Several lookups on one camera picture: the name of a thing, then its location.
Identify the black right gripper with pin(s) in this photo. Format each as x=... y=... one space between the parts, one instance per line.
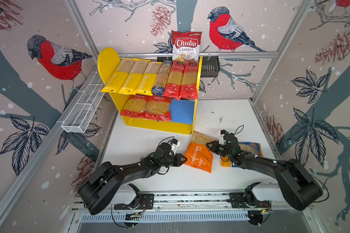
x=213 y=147

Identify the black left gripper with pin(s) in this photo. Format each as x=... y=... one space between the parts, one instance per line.
x=178 y=162

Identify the orange macaroni bag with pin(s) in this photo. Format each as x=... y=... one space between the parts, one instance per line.
x=197 y=154

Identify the red short pasta bag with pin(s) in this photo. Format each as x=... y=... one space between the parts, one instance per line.
x=158 y=108

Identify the red spaghetti bag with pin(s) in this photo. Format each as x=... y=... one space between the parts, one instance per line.
x=189 y=81
x=173 y=86

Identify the red macaroni bag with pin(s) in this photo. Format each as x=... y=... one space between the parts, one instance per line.
x=136 y=106

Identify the blue spaghetti bag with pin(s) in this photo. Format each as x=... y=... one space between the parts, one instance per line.
x=162 y=78

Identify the yellow Pastatime spaghetti bag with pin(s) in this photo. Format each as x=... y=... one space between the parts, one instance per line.
x=134 y=77
x=147 y=80
x=116 y=81

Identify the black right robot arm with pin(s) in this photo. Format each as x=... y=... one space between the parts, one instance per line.
x=295 y=185

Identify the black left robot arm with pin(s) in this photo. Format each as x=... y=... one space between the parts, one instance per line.
x=98 y=190

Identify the blue orange pasta bag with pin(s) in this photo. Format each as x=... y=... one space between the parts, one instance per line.
x=254 y=148

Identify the Chuba cassava chips bag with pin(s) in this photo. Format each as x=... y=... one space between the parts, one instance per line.
x=186 y=46

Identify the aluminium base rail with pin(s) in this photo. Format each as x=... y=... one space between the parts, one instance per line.
x=166 y=207

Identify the black wall basket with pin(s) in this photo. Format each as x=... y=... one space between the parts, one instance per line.
x=210 y=67

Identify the white wire basket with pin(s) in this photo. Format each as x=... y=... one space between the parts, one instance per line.
x=87 y=103

